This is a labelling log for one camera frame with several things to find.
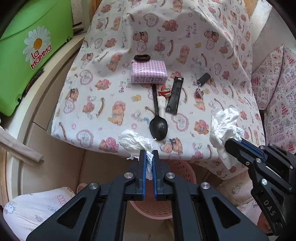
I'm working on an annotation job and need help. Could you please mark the white tissue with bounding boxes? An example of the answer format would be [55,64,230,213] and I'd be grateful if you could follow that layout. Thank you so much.
[209,108,244,170]
[118,129,156,181]

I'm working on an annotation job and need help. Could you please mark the black cylinder keychain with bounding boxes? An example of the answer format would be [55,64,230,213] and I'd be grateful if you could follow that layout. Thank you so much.
[197,73,211,87]

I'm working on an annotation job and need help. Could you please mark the black sachet packet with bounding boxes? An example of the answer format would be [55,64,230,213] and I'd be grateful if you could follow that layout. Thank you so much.
[166,77,184,115]

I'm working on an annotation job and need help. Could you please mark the black plastic spoon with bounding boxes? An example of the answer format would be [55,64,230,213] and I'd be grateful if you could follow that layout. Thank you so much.
[149,84,168,141]

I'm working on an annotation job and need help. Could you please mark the pink checkered tissue pack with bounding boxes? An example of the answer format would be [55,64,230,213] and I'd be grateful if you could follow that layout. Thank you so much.
[130,60,168,84]

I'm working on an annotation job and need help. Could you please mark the black hair tie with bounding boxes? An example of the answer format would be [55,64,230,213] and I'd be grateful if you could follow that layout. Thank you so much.
[134,54,152,62]

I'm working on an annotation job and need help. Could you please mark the white plastic tube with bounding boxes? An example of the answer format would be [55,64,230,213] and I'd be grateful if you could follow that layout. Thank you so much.
[157,96,166,119]

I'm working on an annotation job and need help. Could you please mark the pink plastic trash basket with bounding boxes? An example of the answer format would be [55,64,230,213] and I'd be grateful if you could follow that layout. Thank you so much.
[130,160,197,220]

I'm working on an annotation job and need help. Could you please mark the white cabinet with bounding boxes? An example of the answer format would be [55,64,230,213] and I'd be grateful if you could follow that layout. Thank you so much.
[1,34,85,200]

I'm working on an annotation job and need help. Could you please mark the patchwork print cloth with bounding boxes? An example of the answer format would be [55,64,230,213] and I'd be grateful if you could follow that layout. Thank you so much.
[251,45,295,154]

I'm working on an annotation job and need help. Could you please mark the hello kitty pyjama leg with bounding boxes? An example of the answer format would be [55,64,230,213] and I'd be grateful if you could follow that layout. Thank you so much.
[3,187,75,240]

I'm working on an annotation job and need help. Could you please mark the wooden plank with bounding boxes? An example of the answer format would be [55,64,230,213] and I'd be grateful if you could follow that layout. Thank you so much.
[0,127,44,166]

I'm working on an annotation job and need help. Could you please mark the teddy bear print cloth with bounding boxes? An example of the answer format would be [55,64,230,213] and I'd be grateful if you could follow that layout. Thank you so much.
[50,1,265,180]

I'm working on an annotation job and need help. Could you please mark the green plastic storage box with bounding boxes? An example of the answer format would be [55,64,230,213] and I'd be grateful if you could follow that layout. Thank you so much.
[1,0,73,116]

